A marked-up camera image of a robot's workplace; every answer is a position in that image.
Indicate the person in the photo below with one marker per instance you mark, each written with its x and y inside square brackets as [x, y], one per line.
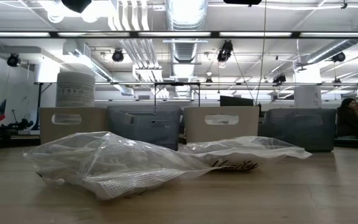
[350, 121]

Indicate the clear cotton swab bag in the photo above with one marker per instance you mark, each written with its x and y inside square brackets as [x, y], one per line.
[222, 119]
[110, 161]
[244, 149]

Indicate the white wipes canister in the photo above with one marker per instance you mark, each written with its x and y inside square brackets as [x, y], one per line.
[75, 90]

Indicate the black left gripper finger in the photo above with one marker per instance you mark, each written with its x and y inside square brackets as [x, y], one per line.
[77, 4]

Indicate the blue panel on stand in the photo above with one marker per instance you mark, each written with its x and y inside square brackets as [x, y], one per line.
[2, 109]

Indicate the grey plastic bin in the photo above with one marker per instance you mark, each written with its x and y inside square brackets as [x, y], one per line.
[145, 124]
[297, 130]

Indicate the black monitor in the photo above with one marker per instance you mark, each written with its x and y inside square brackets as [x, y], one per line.
[236, 101]

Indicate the silver ventilation duct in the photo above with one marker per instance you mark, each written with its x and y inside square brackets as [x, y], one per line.
[337, 46]
[185, 18]

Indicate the white plastic bin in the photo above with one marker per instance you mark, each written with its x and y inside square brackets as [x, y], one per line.
[98, 127]
[194, 124]

